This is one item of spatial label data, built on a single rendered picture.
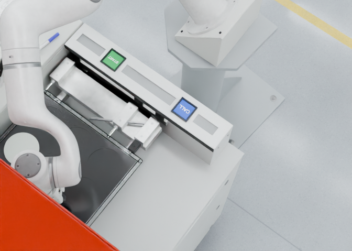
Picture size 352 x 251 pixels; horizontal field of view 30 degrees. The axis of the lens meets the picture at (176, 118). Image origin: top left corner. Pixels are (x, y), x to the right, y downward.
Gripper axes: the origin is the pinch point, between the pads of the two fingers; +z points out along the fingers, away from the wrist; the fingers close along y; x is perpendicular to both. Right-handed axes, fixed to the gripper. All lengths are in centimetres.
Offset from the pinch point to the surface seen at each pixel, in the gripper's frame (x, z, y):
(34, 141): -17.9, 1.9, 6.9
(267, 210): -26, 92, -75
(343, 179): -43, 92, -108
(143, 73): -39.1, -4.0, -23.1
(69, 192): -3.6, 2.1, -5.2
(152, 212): -1.4, 10.0, -28.7
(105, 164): -12.5, 2.1, -14.3
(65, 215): 25, -90, -19
